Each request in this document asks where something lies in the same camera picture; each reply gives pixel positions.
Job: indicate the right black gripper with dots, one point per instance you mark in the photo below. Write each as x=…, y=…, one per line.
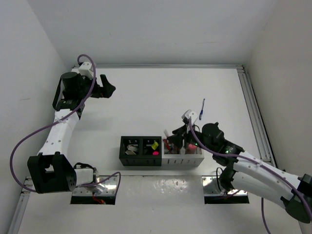
x=177, y=139

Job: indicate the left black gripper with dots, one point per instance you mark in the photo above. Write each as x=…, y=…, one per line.
x=107, y=88

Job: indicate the small red gel pen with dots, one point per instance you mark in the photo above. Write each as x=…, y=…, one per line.
x=167, y=145

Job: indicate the pink tape roll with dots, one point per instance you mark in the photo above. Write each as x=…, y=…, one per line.
x=191, y=149

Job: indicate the yellow black highlighter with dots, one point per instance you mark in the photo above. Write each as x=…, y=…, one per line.
x=155, y=145

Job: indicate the blue gel pen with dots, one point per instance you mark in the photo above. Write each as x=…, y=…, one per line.
x=202, y=110

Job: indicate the white staple box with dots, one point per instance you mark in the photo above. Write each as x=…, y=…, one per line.
x=132, y=148

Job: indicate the pink staple box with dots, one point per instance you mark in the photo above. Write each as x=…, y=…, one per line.
x=130, y=153

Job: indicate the dark red gel pen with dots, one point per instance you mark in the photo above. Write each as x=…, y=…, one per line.
x=166, y=133

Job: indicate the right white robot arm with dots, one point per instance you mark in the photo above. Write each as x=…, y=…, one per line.
x=242, y=171

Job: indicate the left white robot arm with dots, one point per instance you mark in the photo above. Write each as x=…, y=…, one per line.
x=50, y=170

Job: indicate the grey two-slot container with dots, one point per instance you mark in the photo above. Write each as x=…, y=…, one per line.
x=181, y=159

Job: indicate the black two-slot container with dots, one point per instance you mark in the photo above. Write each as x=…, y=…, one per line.
x=144, y=155

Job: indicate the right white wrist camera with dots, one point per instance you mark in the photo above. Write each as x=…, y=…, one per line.
x=189, y=115

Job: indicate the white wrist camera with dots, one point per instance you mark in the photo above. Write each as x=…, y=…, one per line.
x=86, y=69
x=189, y=115

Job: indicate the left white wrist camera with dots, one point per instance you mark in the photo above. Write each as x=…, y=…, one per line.
x=86, y=69

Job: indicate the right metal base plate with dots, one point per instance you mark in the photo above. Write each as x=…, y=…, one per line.
x=211, y=189

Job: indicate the metal base plate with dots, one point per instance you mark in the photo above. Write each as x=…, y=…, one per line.
x=107, y=188
x=211, y=189

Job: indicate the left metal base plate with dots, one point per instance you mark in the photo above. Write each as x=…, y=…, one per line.
x=107, y=188

